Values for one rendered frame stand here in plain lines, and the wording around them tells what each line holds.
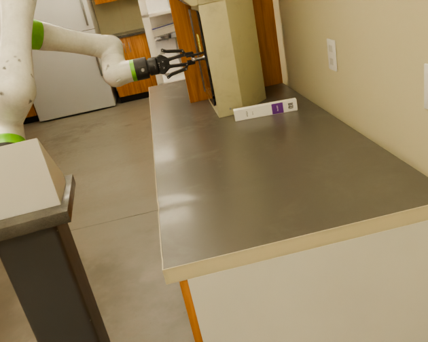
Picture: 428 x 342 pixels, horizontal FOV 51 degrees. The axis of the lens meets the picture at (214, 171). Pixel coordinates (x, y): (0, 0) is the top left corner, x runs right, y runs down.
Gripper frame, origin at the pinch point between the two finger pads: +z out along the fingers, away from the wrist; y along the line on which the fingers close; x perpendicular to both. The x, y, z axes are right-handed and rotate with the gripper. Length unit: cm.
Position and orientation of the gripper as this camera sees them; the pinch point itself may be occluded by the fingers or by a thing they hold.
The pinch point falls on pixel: (194, 57)
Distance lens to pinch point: 202.2
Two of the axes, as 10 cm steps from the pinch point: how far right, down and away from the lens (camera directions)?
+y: -1.8, -9.1, -3.8
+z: 9.7, -2.2, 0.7
